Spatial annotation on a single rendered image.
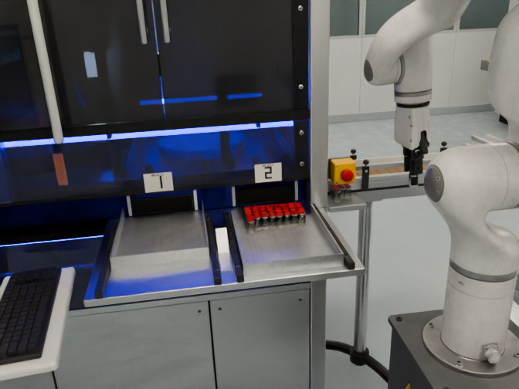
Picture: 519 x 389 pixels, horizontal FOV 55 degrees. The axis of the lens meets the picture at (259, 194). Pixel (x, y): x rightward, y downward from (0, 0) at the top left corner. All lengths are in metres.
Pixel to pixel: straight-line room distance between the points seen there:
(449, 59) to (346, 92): 1.39
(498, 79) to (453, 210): 0.22
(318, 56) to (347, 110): 5.03
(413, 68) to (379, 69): 0.09
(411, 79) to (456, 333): 0.54
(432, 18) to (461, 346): 0.64
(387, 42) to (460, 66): 5.98
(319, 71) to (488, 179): 0.77
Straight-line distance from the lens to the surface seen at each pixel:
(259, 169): 1.56
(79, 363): 1.92
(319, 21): 1.52
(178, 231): 1.54
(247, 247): 1.41
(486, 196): 0.90
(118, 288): 1.30
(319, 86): 1.54
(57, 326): 1.36
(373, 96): 6.62
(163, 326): 1.80
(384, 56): 1.11
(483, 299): 1.02
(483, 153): 0.91
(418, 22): 1.09
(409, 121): 1.20
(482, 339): 1.07
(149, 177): 1.55
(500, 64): 0.87
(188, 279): 1.29
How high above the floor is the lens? 1.54
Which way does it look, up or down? 22 degrees down
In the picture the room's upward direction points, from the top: 2 degrees counter-clockwise
